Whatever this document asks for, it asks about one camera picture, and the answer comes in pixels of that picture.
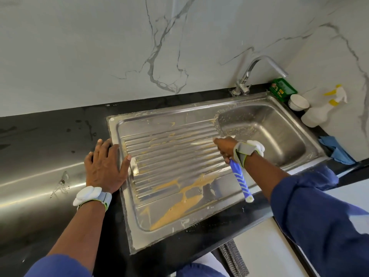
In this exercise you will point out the person's left hand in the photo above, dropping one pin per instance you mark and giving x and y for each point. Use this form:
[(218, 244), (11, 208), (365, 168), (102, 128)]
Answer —
[(106, 167)]

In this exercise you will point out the person's right hand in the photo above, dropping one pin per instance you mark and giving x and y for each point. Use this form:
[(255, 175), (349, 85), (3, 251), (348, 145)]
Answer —
[(226, 147)]

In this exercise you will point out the blue white squeegee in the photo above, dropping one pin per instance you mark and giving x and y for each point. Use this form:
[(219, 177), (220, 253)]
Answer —
[(241, 181)]

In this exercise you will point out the stainless steel sink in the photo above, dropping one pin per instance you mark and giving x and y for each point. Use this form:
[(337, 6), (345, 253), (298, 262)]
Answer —
[(173, 170)]

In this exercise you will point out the white yellow spray bottle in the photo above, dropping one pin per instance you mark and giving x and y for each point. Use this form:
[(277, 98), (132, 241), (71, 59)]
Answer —
[(318, 115)]

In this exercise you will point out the person's left forearm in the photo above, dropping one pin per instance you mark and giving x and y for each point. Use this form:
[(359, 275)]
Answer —
[(86, 233)]

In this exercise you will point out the person's right forearm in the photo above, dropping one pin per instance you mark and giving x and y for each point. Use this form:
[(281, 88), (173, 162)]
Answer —
[(262, 173)]

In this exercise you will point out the white left wrist tracker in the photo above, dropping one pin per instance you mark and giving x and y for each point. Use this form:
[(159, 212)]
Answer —
[(89, 194)]

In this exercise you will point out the green soap tray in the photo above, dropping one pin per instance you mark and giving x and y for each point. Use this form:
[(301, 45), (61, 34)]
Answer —
[(282, 89)]

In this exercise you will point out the chrome faucet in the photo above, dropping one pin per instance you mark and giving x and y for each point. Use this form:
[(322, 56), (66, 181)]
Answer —
[(253, 69)]

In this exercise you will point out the white bowl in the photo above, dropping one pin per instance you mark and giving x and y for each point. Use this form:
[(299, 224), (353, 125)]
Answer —
[(298, 102)]

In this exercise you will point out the blue cloth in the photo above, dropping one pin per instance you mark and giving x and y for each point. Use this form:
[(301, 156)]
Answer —
[(337, 148)]

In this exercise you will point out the striped floor mat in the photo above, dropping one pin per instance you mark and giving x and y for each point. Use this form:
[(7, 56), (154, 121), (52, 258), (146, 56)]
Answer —
[(233, 258)]

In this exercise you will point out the white trousers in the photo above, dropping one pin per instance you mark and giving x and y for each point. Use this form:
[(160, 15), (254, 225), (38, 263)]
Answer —
[(210, 263)]

